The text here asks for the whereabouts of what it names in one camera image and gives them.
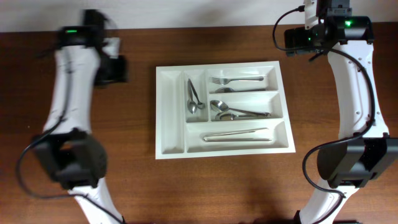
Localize right black cable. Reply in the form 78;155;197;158
272;5;376;224

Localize white plastic cutlery tray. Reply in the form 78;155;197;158
155;61;295;159

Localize steel tongs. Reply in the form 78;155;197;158
201;128;274;142

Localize steel fork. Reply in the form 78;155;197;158
210;77;264;85
215;87;266;93

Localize large steel spoon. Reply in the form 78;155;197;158
210;100;271;118
215;113;271;121

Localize small steel teaspoon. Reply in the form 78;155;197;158
187;79;197;114
188;79;205;110

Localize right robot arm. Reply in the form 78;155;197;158
282;0;397;223

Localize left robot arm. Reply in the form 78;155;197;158
29;9;128;223

